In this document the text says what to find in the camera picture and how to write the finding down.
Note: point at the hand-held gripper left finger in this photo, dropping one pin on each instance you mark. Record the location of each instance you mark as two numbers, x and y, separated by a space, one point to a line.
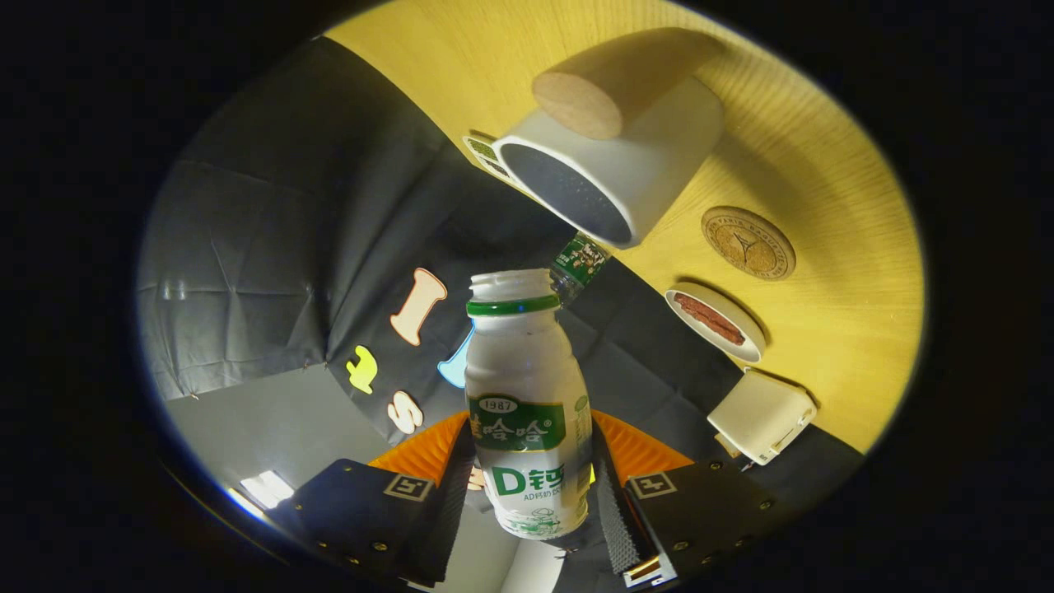
449 519

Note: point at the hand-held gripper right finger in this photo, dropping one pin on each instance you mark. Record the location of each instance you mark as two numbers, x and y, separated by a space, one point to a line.
613 515

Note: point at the white juice bottle green label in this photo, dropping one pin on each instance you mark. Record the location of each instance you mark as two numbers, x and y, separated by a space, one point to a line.
527 362

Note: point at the round cork coaster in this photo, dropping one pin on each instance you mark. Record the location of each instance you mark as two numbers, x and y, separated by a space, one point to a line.
748 244

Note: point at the clear plastic water bottle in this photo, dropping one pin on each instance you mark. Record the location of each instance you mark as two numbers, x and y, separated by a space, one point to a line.
580 259

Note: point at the bread slice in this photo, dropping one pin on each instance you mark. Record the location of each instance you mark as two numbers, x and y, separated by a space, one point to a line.
726 445

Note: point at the white toaster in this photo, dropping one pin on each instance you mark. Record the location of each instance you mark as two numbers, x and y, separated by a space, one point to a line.
757 412

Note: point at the red meat slices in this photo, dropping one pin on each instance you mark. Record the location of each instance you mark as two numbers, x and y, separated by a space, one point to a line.
708 319

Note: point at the round grey plate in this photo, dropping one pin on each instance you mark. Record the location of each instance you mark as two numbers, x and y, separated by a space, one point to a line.
726 304

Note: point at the wooden table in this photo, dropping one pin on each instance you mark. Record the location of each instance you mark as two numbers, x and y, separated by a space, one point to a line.
823 346

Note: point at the black backdrop cloth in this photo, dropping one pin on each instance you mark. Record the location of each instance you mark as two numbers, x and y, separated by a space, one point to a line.
247 247

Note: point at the white divided tray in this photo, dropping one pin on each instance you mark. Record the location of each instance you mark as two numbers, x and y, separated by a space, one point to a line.
487 161

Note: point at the green beans pile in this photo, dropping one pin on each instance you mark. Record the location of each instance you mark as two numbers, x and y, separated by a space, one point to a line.
482 149

